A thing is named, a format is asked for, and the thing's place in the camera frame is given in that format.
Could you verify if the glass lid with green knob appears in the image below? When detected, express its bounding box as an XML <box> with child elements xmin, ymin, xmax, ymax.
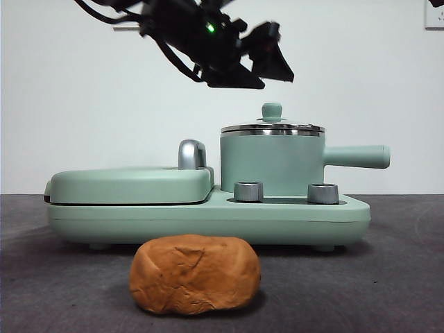
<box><xmin>221</xmin><ymin>102</ymin><xmax>326</xmax><ymax>135</ymax></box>

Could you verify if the brown potato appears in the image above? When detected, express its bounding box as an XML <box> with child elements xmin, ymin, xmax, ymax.
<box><xmin>129</xmin><ymin>234</ymin><xmax>262</xmax><ymax>311</ymax></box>

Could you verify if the silver control knob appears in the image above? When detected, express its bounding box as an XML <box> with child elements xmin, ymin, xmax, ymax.
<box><xmin>307</xmin><ymin>182</ymin><xmax>341</xmax><ymax>205</ymax></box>
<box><xmin>234</xmin><ymin>180</ymin><xmax>265</xmax><ymax>203</ymax></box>

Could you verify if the green breakfast machine base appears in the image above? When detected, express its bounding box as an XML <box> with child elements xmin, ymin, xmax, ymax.
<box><xmin>46</xmin><ymin>185</ymin><xmax>372</xmax><ymax>251</ymax></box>

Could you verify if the green griddle cover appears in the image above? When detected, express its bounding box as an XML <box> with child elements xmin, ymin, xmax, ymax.
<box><xmin>44</xmin><ymin>165</ymin><xmax>216</xmax><ymax>205</ymax></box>

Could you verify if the white wall socket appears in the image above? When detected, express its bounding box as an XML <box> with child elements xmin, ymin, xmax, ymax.
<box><xmin>112</xmin><ymin>19</ymin><xmax>143</xmax><ymax>32</ymax></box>
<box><xmin>425</xmin><ymin>0</ymin><xmax>444</xmax><ymax>31</ymax></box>

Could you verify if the chrome griddle cover handle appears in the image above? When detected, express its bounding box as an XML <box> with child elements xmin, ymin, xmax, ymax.
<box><xmin>178</xmin><ymin>139</ymin><xmax>209</xmax><ymax>171</ymax></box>

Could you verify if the green pot with side handle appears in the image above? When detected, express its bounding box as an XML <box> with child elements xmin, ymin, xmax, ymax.
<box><xmin>220</xmin><ymin>128</ymin><xmax>392</xmax><ymax>197</ymax></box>

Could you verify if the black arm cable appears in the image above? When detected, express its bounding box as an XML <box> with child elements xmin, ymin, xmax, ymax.
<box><xmin>72</xmin><ymin>0</ymin><xmax>143</xmax><ymax>27</ymax></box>

